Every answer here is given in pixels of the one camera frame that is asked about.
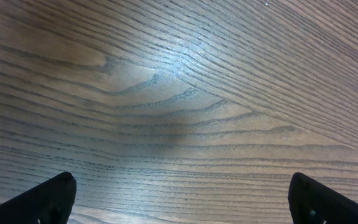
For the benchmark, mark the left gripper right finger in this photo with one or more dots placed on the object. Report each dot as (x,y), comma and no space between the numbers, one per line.
(313,203)

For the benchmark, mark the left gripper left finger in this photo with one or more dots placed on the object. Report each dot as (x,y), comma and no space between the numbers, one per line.
(50,202)

